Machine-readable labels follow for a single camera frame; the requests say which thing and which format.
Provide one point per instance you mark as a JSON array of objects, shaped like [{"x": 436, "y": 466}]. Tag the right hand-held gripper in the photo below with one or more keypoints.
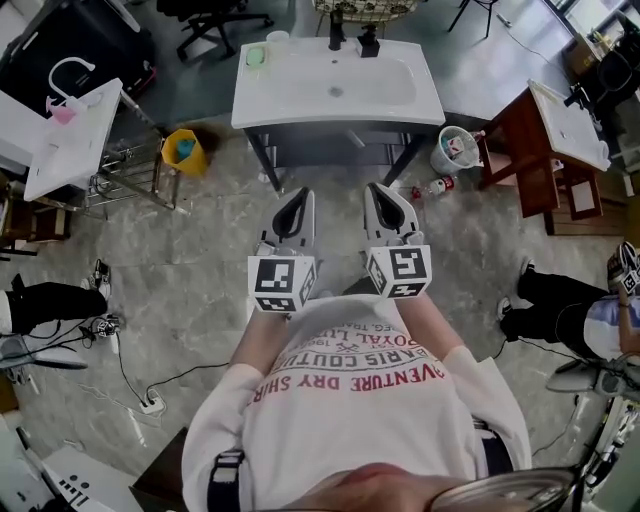
[{"x": 402, "y": 270}]

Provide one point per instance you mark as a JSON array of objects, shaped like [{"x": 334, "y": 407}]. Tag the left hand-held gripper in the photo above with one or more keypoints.
[{"x": 280, "y": 282}]

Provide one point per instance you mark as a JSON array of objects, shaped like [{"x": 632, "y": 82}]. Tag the white ceramic sink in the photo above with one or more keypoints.
[{"x": 330, "y": 70}]

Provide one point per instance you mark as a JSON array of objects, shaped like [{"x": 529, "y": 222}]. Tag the green soap dish item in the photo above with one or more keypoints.
[{"x": 255, "y": 56}]

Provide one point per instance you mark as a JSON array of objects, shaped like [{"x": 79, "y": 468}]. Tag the black soap dispenser item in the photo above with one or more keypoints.
[{"x": 368, "y": 44}]

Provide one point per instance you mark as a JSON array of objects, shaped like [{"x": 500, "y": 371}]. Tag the white cup item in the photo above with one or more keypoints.
[{"x": 277, "y": 38}]

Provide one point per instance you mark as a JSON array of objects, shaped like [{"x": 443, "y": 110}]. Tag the person's left forearm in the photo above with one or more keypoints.
[{"x": 257, "y": 337}]

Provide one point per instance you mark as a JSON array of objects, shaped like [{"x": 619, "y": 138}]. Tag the person's right forearm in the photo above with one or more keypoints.
[{"x": 427, "y": 325}]

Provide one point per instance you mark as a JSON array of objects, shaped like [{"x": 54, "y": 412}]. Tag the black metal sink stand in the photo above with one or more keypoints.
[{"x": 325, "y": 150}]

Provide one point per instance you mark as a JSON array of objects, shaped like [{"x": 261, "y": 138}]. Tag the plastic bottle with red label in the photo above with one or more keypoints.
[{"x": 440, "y": 185}]

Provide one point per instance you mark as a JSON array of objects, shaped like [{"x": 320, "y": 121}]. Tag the white mesh waste basket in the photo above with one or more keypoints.
[{"x": 452, "y": 150}]

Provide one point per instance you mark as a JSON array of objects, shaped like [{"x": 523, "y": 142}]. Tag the yellow plastic bin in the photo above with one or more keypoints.
[{"x": 192, "y": 157}]

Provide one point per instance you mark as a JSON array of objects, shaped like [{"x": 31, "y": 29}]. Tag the brown wooden cabinet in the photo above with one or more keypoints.
[{"x": 530, "y": 160}]

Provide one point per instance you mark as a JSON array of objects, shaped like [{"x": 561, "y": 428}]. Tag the black faucet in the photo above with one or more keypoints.
[{"x": 336, "y": 32}]

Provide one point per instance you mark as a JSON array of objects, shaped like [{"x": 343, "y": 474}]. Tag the white basin with black tap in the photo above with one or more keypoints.
[{"x": 570, "y": 130}]

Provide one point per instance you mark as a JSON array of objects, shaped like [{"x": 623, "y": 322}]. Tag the person's white printed shirt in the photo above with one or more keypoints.
[{"x": 345, "y": 415}]

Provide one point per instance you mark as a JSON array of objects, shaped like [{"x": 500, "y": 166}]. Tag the black office chair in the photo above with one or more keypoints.
[{"x": 215, "y": 25}]

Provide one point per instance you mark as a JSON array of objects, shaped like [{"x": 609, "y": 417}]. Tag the gripper lying on floor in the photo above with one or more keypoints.
[{"x": 106, "y": 326}]

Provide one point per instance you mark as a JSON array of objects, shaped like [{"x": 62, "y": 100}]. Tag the white power strip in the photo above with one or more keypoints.
[{"x": 152, "y": 403}]

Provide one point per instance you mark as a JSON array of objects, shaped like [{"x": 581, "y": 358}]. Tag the white basin with white faucet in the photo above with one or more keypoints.
[{"x": 70, "y": 145}]

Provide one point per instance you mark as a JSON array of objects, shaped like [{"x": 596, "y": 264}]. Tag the cardboard box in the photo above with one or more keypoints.
[{"x": 584, "y": 55}]

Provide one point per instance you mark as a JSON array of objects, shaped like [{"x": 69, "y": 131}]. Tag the pink plastic holder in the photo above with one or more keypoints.
[{"x": 61, "y": 112}]

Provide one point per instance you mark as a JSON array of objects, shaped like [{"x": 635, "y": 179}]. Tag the grey chair base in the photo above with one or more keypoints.
[
  {"x": 590, "y": 377},
  {"x": 35, "y": 355}
]

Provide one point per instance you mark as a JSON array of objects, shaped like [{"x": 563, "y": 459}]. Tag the black cabinet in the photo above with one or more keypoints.
[{"x": 75, "y": 35}]

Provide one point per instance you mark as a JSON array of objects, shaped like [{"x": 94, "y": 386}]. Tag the person's glasses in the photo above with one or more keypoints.
[{"x": 510, "y": 492}]

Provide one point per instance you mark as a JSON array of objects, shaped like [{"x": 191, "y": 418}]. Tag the white box with black marks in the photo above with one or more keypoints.
[{"x": 85, "y": 480}]

